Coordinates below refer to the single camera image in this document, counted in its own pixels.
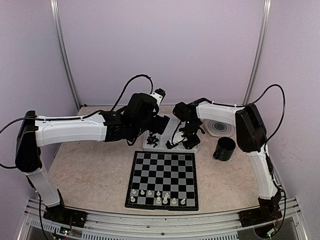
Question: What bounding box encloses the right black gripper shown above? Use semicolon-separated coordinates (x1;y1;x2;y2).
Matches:
179;118;201;151

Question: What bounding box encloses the black and silver chessboard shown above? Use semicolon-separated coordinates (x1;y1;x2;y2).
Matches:
124;151;199;212

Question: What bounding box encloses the white chess knight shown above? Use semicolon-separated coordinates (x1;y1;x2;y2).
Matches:
180;198;186;205

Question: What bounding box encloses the white chess rook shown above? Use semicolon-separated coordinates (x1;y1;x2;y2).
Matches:
162;197;168;204

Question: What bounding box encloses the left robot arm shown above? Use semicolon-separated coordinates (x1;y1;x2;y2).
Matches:
15;88;170;223

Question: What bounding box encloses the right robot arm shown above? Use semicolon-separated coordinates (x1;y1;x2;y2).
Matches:
172;98;282;222

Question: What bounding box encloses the white plastic divided tray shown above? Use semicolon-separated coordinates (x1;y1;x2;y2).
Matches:
142;118;200;152

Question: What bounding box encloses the white plate with rings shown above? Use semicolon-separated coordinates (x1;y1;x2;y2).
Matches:
204;119;236;138

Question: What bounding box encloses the dark green mug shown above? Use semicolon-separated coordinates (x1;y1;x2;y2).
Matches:
213;136;236;162

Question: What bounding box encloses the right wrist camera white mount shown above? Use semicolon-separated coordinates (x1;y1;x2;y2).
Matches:
165;131;187;149

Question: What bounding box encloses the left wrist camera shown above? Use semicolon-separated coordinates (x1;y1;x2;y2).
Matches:
150;88;166;106

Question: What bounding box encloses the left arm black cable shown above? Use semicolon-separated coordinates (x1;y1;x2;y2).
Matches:
109;74;155;113

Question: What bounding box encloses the right aluminium frame post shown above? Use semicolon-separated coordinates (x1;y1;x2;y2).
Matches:
243;0;272;105

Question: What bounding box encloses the aluminium frame post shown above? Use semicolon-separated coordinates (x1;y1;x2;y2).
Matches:
243;0;272;105
50;0;82;111

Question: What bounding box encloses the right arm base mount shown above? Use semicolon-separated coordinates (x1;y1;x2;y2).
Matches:
238;208;283;228

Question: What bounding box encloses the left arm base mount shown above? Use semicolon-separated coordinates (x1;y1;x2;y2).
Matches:
43;207;88;228

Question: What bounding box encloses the left aluminium frame post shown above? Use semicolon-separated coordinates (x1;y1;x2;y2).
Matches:
50;0;82;111

